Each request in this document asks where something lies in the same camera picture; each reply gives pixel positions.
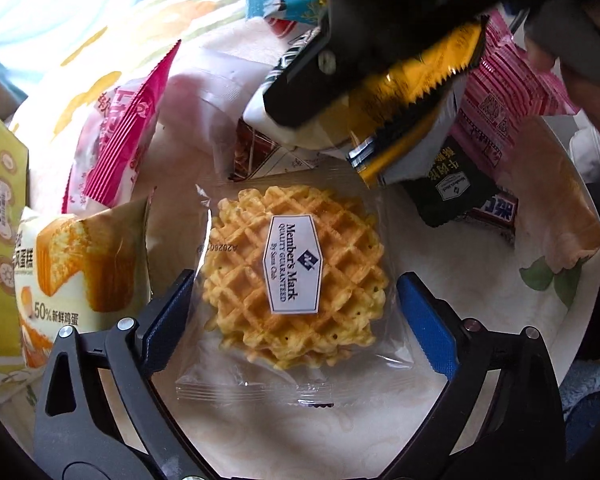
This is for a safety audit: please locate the yellow green tissue box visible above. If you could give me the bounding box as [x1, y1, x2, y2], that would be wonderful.
[0, 100, 31, 376]

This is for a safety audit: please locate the fluffy pale cloth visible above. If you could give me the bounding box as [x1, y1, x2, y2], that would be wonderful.
[560, 355, 600, 441]

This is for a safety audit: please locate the red brown snack packet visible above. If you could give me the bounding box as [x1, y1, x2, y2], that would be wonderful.
[227, 117, 341, 181]

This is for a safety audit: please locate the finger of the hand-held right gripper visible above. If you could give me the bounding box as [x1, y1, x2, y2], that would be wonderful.
[262, 10, 361, 128]

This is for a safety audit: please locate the white printed snack packet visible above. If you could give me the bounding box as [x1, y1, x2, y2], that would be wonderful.
[242, 25, 361, 151]

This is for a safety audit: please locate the dark chocolate bar packet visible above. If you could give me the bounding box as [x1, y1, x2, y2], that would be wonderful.
[460, 187, 521, 246]

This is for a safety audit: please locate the clear waffle packet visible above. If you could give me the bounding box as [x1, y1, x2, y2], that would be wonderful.
[175, 172, 416, 408]

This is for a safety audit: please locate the green white patterned blanket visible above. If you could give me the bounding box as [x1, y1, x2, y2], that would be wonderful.
[10, 0, 281, 126]

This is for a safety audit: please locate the pink striped snack packet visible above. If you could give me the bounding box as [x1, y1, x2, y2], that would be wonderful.
[450, 10, 581, 181]

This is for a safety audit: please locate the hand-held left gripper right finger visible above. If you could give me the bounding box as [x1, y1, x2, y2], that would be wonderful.
[375, 271, 568, 480]

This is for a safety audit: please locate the yellow black snack packet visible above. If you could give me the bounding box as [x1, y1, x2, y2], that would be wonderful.
[347, 12, 491, 188]

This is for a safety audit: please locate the pink white snack packet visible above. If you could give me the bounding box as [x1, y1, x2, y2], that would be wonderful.
[62, 50, 181, 213]

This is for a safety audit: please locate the person's right hand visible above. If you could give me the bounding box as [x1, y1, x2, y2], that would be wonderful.
[522, 0, 600, 126]

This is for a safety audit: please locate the orange white cake packet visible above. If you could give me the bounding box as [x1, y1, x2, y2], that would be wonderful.
[14, 195, 153, 371]

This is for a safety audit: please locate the dark green snack packet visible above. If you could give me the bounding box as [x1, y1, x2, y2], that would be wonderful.
[402, 135, 501, 228]

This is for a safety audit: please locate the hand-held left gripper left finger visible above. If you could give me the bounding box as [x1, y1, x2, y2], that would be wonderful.
[32, 269, 221, 480]

